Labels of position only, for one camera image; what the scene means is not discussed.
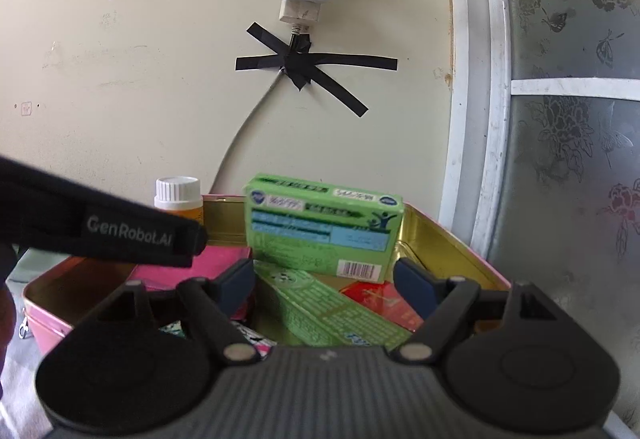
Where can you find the magenta zip pouch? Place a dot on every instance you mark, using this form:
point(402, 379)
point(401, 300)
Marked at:
point(210, 259)

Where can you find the white framed frosted window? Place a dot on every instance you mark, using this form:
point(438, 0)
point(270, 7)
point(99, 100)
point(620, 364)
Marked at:
point(492, 69)

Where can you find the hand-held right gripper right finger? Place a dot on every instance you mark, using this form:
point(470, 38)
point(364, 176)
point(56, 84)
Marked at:
point(412, 286)

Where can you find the red cardboard box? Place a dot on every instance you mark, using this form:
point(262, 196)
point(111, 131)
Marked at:
point(380, 299)

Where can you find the light teal zip pouch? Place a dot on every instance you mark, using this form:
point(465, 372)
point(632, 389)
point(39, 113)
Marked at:
point(35, 264)

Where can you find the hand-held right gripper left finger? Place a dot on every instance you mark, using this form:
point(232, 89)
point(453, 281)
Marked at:
point(235, 286)

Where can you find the white wall socket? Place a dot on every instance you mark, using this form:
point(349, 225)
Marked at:
point(25, 108)

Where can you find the black tape strip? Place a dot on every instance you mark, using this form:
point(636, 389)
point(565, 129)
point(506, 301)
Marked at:
point(340, 94)
point(350, 63)

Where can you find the long green toothpaste box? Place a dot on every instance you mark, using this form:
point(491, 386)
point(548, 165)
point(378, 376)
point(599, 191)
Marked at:
point(320, 304)

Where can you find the green floral tissue packet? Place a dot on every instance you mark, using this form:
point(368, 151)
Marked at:
point(259, 343)

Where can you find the small green cardboard box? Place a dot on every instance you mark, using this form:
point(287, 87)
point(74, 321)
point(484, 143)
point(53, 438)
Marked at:
point(320, 229)

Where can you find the pink tin box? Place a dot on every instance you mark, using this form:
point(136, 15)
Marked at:
point(450, 239)

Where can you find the white capped bottle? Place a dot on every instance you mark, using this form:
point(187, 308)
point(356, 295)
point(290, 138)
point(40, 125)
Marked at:
point(177, 194)

